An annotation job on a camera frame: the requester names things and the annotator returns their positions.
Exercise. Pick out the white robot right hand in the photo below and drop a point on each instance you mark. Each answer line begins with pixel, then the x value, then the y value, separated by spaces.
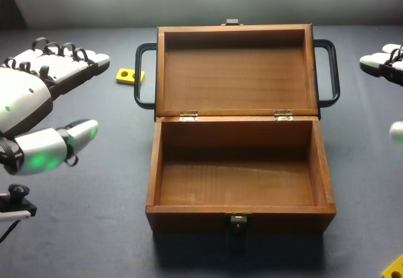
pixel 376 61

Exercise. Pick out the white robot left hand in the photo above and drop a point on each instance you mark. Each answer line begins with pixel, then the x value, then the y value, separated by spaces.
pixel 25 92

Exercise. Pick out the wooden box lid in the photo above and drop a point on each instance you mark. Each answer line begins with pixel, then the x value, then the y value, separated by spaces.
pixel 236 76

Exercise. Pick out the wooden box base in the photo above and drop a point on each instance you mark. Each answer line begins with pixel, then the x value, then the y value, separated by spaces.
pixel 236 180

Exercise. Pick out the yellow block with two holes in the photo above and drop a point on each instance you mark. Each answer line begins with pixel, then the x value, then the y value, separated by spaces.
pixel 138 77
pixel 395 268

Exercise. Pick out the black clamp with knob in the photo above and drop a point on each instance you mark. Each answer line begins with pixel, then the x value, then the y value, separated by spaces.
pixel 19 207

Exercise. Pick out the grey table cloth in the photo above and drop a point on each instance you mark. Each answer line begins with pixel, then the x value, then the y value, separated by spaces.
pixel 78 243

